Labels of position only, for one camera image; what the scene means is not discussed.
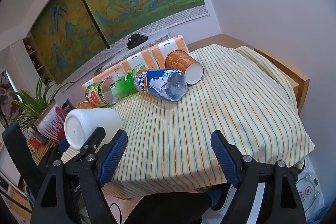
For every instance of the white round appliance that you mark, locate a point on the white round appliance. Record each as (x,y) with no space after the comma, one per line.
(310,192)

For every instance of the orange paper cup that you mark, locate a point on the orange paper cup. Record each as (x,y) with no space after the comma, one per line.
(85,105)
(182,61)

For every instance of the white plastic cup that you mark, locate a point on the white plastic cup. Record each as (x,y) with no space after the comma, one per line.
(80,124)

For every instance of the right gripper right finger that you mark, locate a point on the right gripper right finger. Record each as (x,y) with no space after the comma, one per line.
(280,203)

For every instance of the green spider plant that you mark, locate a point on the green spider plant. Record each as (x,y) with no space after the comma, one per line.
(34,106)

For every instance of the wooden wall shelf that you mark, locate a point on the wooden wall shelf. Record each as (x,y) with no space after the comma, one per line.
(36,58)

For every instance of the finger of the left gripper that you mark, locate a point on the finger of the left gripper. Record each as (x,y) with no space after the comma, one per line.
(90,146)

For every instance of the wooden slatted stand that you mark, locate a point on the wooden slatted stand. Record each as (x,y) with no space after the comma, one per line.
(38,149)

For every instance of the blue Arctic Ocean bottle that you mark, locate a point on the blue Arctic Ocean bottle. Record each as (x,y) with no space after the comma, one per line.
(167,84)

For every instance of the black teapot set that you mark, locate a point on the black teapot set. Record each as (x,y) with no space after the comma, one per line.
(135,40)

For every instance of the orange tissue pack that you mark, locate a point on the orange tissue pack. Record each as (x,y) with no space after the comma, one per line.
(161,50)
(114,73)
(143,58)

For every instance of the orange paper cup left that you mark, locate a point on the orange paper cup left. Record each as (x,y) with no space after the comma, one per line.
(85,105)

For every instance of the striped yellow tablecloth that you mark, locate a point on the striped yellow tablecloth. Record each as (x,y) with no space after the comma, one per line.
(241,94)

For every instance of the ink painting wall scroll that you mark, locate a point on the ink painting wall scroll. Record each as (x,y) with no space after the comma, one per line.
(9,110)

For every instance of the orange paper cup right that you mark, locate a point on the orange paper cup right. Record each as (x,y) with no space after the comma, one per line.
(182,61)

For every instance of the white red ceramic plant pot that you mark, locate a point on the white red ceramic plant pot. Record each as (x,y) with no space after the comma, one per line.
(51,122)

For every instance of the green grapefruit drink bottle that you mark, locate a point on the green grapefruit drink bottle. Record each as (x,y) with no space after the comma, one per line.
(108,92)

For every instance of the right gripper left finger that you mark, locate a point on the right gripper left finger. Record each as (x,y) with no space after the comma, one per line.
(56,200)

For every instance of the green landscape painting left panel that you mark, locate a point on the green landscape painting left panel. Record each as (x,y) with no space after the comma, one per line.
(66,37)

